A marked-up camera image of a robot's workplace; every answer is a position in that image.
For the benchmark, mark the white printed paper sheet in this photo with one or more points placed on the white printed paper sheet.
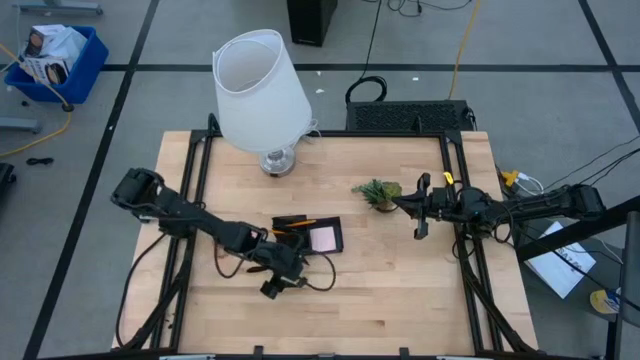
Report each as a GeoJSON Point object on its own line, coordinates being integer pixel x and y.
{"type": "Point", "coordinates": [560, 270]}

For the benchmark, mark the blue plastic bin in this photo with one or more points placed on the blue plastic bin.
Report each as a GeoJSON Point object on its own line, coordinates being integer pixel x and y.
{"type": "Point", "coordinates": [90, 65]}

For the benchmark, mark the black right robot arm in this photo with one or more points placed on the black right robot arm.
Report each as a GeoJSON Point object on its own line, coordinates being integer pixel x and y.
{"type": "Point", "coordinates": [540, 205]}

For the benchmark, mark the black vented computer case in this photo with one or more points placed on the black vented computer case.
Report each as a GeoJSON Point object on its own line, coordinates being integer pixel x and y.
{"type": "Point", "coordinates": [405, 116]}

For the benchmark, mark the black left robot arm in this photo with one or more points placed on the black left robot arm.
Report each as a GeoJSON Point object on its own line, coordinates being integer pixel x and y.
{"type": "Point", "coordinates": [200, 225]}

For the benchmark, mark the pink sticky note pad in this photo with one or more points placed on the pink sticky note pad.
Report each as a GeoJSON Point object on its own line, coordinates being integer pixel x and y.
{"type": "Point", "coordinates": [323, 239]}

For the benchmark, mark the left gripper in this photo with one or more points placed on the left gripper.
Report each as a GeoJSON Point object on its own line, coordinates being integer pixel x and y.
{"type": "Point", "coordinates": [287, 267]}

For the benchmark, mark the black metal stand beam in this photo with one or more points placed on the black metal stand beam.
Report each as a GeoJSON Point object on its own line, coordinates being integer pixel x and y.
{"type": "Point", "coordinates": [575, 230]}

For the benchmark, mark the black chair base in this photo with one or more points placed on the black chair base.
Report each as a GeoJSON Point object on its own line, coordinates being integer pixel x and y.
{"type": "Point", "coordinates": [6, 177]}

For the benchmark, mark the black mesh desk organizer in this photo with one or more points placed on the black mesh desk organizer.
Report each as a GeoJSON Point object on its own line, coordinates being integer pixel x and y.
{"type": "Point", "coordinates": [327, 221]}

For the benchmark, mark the grey metal desk foot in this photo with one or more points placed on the grey metal desk foot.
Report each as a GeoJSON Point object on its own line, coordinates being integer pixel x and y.
{"type": "Point", "coordinates": [20, 125]}
{"type": "Point", "coordinates": [60, 7]}

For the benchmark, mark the white printed carton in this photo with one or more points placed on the white printed carton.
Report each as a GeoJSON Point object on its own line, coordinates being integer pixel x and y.
{"type": "Point", "coordinates": [42, 65]}

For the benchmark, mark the black tower box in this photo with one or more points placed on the black tower box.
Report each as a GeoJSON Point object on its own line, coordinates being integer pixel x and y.
{"type": "Point", "coordinates": [310, 22]}

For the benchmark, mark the orange pencil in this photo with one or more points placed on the orange pencil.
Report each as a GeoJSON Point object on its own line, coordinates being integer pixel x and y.
{"type": "Point", "coordinates": [302, 223]}
{"type": "Point", "coordinates": [279, 231]}

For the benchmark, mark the black aluminium table frame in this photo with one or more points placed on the black aluminium table frame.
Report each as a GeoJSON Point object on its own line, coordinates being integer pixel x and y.
{"type": "Point", "coordinates": [380, 134]}

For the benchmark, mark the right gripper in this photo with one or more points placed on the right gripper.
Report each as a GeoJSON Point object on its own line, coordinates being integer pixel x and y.
{"type": "Point", "coordinates": [440, 204]}

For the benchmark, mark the potted green succulent plant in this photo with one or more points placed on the potted green succulent plant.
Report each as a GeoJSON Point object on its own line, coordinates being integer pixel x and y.
{"type": "Point", "coordinates": [380, 194]}

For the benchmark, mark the yellow and blue roll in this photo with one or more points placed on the yellow and blue roll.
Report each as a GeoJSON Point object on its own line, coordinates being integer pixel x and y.
{"type": "Point", "coordinates": [602, 302]}

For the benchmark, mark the silver lamp with white shade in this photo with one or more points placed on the silver lamp with white shade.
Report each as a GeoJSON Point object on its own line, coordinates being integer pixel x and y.
{"type": "Point", "coordinates": [260, 95]}

